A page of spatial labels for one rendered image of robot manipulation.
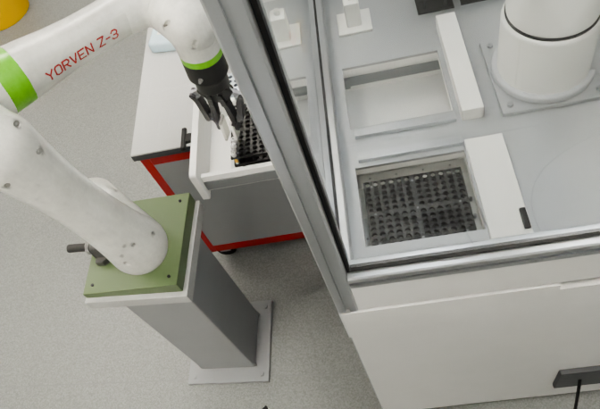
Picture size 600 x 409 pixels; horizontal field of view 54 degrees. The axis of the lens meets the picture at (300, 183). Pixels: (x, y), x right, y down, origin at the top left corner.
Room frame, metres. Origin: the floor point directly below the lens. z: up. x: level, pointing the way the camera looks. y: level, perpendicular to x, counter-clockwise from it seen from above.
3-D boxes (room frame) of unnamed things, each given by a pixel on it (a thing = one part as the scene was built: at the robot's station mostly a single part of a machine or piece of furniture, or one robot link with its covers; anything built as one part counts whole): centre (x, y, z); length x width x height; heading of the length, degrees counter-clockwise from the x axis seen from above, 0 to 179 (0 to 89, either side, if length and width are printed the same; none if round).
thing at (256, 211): (1.46, 0.08, 0.38); 0.62 x 0.58 x 0.76; 165
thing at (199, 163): (1.07, 0.20, 0.87); 0.29 x 0.02 x 0.11; 165
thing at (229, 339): (0.90, 0.45, 0.38); 0.30 x 0.30 x 0.76; 71
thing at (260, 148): (1.02, 0.01, 0.87); 0.22 x 0.18 x 0.06; 75
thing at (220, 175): (1.01, 0.00, 0.86); 0.40 x 0.26 x 0.06; 75
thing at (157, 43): (1.69, 0.23, 0.78); 0.15 x 0.10 x 0.04; 157
